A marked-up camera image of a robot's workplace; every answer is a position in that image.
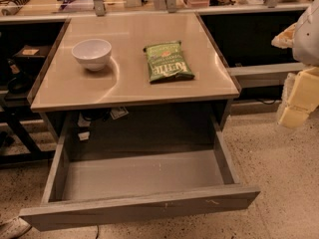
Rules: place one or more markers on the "grey side shelf rail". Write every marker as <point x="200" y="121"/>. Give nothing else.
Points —
<point x="264" y="75"/>

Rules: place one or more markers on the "white ceramic bowl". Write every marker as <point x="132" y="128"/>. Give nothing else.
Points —
<point x="92" y="54"/>

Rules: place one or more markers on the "green Kettle chips bag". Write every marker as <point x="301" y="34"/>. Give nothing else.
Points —
<point x="166" y="63"/>

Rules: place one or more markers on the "white sneaker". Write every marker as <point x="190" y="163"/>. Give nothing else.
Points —
<point x="14" y="228"/>

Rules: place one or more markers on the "grey top drawer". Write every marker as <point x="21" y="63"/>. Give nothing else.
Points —
<point x="150" y="165"/>

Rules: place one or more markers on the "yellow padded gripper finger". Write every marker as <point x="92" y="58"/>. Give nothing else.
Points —
<point x="285" y="39"/>
<point x="300" y="97"/>

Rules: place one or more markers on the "black box with label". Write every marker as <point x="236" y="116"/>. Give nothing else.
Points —
<point x="32" y="54"/>

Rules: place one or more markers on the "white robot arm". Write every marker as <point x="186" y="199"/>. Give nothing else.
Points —
<point x="306" y="37"/>

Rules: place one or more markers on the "white paper tag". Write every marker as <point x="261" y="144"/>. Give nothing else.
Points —
<point x="84" y="135"/>

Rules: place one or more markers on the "beige top cabinet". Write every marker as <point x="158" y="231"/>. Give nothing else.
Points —
<point x="67" y="86"/>

